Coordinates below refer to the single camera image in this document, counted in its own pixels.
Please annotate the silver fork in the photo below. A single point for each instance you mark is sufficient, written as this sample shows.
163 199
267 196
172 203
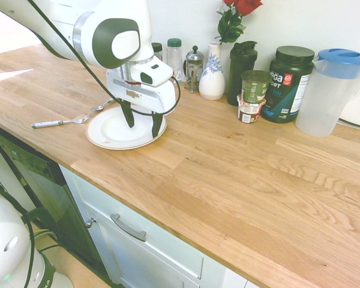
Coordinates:
48 124

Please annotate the clear pitcher blue lid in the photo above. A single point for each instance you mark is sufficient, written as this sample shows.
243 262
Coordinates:
321 102

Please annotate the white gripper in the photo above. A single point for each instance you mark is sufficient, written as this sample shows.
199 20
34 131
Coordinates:
156 99

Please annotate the white plate gold rim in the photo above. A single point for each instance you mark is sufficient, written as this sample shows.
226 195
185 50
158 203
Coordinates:
117 135

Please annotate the white kitchen cabinet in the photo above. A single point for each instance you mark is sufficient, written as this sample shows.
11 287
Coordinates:
168 249

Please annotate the red roses green leaves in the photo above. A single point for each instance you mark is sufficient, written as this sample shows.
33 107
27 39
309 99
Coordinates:
231 24

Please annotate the green yogurt cup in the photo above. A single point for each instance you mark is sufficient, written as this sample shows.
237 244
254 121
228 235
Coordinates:
255 87

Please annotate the glass french press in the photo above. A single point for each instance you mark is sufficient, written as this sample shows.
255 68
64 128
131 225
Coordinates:
194 69

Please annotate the spice jar dark lid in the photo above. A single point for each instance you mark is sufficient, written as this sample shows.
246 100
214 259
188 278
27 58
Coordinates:
157 51

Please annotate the black shaker bottle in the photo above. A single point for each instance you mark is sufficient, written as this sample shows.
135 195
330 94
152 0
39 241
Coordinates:
238 69

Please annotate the black dishwasher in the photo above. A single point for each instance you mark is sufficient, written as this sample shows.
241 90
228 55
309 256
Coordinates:
48 186

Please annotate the white vase blue pattern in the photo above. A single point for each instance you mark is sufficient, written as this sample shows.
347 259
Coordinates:
211 87

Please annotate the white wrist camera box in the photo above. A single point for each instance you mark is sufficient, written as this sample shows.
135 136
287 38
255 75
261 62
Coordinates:
159 72

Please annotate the red white yogurt cup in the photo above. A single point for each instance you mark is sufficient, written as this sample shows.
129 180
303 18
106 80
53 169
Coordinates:
249 112

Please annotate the silver spoon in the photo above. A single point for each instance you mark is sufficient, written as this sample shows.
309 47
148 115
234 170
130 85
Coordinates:
97 107

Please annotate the silver cabinet knob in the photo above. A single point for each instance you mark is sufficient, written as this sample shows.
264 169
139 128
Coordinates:
90 223

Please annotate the clear bottle green cap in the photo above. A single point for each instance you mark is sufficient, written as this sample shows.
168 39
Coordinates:
174 60

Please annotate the black protein powder tub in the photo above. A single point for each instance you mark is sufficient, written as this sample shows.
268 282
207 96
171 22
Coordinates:
288 78

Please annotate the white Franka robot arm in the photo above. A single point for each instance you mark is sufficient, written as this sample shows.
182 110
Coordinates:
120 15

